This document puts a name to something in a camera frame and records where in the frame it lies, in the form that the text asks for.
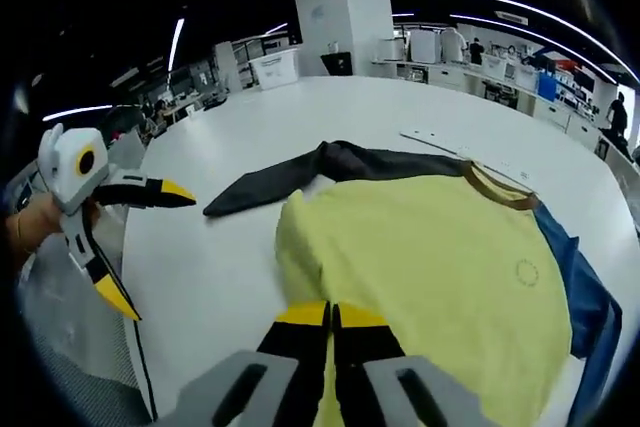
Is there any white square pillar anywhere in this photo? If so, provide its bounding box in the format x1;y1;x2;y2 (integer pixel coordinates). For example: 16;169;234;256
291;0;395;77

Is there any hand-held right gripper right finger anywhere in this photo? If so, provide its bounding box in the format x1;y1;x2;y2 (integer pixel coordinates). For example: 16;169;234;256
332;302;501;427

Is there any person's left hand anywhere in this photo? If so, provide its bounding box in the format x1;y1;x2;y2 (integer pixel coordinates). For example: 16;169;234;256
8;193;101;254

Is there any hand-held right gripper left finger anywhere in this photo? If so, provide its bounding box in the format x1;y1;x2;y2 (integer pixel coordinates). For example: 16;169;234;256
157;300;332;427

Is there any yellow blue black garment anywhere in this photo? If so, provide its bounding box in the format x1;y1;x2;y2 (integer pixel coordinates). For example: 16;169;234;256
202;140;624;427

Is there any white equipment cabinet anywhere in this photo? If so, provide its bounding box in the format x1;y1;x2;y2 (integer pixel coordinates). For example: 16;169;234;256
408;29;444;64

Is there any white mesh chair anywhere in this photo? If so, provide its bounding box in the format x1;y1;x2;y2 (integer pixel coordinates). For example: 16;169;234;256
19;246;151;423

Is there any black waste bin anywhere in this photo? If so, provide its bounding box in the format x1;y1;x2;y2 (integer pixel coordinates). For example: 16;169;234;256
319;51;354;77

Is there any row of white cabinets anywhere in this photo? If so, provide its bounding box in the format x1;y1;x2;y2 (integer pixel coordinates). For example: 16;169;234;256
372;59;601;148

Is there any blue box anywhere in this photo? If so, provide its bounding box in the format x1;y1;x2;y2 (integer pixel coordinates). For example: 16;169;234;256
537;71;559;102

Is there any white storage bin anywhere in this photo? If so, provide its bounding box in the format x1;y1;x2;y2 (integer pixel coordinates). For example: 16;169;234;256
248;48;301;92

